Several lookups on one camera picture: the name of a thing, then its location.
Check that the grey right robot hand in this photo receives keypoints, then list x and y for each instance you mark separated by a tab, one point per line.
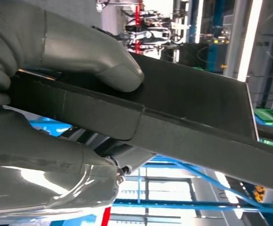
44	174

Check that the long ceiling light strip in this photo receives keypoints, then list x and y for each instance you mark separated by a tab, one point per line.
249	40

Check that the blue metal shelf rack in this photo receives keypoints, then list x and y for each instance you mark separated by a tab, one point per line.
174	205

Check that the green plastic crate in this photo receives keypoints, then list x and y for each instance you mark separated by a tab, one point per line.
271	117

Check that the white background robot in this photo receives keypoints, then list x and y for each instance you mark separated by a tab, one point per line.
150	34

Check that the red barrier belt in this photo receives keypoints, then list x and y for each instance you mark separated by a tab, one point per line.
105	216

